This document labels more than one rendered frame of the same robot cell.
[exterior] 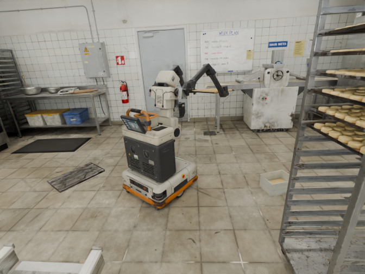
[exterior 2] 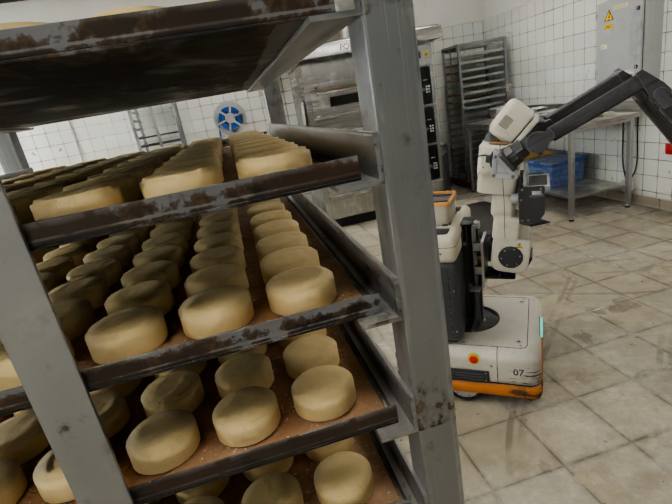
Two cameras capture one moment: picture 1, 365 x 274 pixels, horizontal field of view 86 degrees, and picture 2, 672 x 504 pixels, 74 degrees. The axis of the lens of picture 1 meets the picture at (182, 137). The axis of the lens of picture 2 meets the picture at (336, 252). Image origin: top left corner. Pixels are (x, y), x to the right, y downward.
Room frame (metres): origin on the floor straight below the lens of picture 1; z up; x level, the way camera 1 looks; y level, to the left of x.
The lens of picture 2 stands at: (0.91, -1.55, 1.45)
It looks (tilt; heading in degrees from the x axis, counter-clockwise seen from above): 19 degrees down; 76
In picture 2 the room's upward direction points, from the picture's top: 10 degrees counter-clockwise
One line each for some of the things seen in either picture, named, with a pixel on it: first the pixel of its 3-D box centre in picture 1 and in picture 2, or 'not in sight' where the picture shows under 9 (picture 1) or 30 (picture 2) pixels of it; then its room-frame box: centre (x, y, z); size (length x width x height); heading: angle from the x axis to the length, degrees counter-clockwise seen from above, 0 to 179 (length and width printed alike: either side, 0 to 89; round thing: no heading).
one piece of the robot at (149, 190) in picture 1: (139, 185); not in sight; (1.73, 0.48, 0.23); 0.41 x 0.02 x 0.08; 50
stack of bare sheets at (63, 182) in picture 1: (76, 175); not in sight; (2.35, 1.48, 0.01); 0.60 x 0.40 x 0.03; 141
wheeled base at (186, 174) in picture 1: (160, 175); (471, 338); (1.99, 0.28, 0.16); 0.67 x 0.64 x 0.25; 140
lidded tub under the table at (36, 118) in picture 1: (41, 117); not in sight; (4.42, 3.21, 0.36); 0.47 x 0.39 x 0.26; 175
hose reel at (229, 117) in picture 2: not in sight; (236, 146); (1.32, 4.41, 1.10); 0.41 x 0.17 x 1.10; 177
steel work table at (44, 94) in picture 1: (62, 111); (537, 155); (4.38, 2.66, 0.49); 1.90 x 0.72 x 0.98; 87
